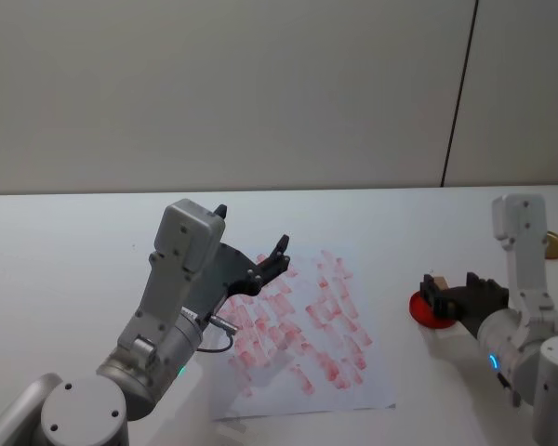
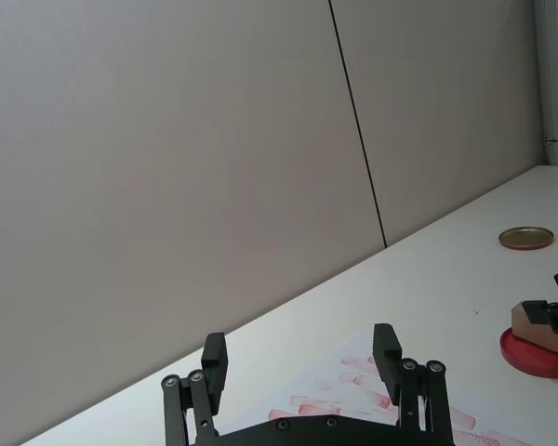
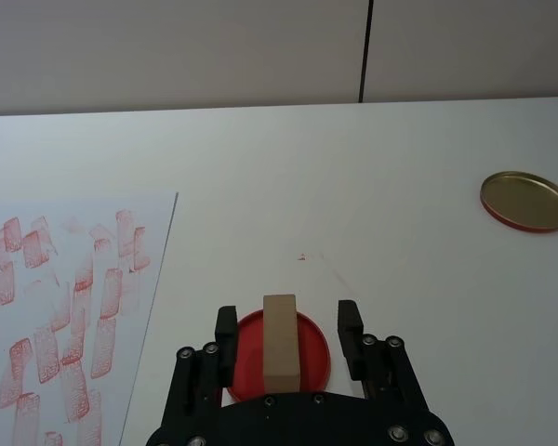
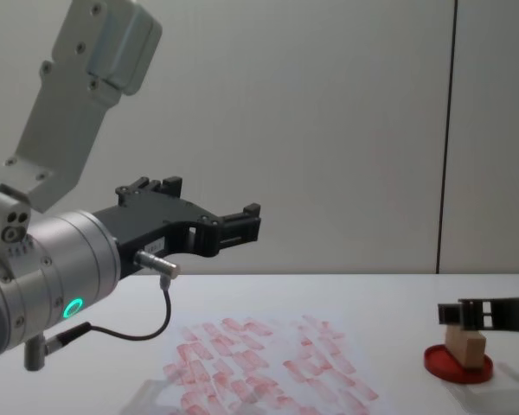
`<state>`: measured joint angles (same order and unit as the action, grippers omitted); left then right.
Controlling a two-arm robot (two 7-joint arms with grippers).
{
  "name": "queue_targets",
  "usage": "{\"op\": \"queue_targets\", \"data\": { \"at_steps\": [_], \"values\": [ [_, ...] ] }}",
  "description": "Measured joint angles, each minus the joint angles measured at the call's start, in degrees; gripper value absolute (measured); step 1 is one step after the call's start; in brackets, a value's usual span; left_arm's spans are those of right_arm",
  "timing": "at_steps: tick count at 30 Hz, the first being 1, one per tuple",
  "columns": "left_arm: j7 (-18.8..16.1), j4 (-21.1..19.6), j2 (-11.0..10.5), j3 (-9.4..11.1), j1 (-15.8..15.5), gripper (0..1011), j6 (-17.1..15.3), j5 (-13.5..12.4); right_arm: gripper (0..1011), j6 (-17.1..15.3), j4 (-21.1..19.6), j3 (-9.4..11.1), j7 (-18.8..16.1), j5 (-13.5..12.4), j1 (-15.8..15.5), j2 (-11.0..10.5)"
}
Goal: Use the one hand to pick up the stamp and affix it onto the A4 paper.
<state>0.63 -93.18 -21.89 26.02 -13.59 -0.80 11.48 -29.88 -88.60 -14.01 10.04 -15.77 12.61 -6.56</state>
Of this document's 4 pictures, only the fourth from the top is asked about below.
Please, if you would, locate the white paper with red stamps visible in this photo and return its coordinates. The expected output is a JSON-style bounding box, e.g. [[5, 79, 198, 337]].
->
[[131, 313, 384, 415]]

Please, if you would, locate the round red ink pad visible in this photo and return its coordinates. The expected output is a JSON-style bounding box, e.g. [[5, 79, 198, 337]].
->
[[423, 342, 495, 386]]

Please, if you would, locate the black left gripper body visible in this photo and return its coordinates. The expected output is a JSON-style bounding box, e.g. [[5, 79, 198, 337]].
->
[[93, 189, 208, 278]]

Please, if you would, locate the thin dark wrist cable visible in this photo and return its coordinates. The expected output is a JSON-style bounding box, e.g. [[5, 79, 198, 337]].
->
[[42, 249, 183, 354]]

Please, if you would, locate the wooden stamp block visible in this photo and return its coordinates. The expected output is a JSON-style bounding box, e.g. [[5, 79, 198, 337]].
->
[[444, 323, 488, 370]]

